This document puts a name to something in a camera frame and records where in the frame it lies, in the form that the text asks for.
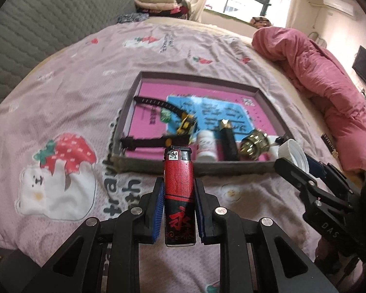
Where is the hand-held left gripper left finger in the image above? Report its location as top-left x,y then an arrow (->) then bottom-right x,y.
27,177 -> 165,293

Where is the grey quilted headboard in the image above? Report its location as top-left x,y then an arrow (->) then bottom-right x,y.
0,0 -> 138,119

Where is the black and yellow wristwatch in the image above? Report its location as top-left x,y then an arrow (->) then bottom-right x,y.
120,95 -> 199,151

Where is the patterned cushion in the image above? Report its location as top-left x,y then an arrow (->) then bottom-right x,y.
250,17 -> 272,28

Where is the strawberry printed blanket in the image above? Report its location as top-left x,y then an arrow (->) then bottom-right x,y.
0,21 -> 339,293

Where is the pile of folded clothes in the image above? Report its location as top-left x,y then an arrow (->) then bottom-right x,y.
133,0 -> 191,17

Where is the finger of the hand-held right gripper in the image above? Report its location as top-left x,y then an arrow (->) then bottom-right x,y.
305,154 -> 363,199
274,158 -> 354,209

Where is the white air conditioner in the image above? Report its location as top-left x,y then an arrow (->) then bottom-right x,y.
323,0 -> 354,16

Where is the small white bottle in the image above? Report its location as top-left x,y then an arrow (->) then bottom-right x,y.
196,129 -> 218,162

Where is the person's right hand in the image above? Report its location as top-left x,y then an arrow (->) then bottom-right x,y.
315,240 -> 342,273

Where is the shallow cardboard box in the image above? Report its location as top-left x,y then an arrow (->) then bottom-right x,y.
111,71 -> 296,176

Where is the dark patterned cloth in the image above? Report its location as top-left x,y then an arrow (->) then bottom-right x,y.
116,12 -> 148,24

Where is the pink quilt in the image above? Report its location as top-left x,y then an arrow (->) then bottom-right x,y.
252,27 -> 366,171

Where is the black and gold lipstick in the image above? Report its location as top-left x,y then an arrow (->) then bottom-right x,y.
218,119 -> 239,161

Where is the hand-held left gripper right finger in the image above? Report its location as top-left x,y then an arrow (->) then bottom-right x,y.
193,178 -> 339,293

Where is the white plastic lid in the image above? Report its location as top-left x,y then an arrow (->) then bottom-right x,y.
277,139 -> 310,171

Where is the white fan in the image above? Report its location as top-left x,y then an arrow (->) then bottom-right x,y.
308,32 -> 328,48

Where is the brass knob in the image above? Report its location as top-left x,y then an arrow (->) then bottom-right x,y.
239,130 -> 270,160

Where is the red lighter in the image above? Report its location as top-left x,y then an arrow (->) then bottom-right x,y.
163,146 -> 197,248

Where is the black mattress label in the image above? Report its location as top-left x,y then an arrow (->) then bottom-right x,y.
322,133 -> 340,159

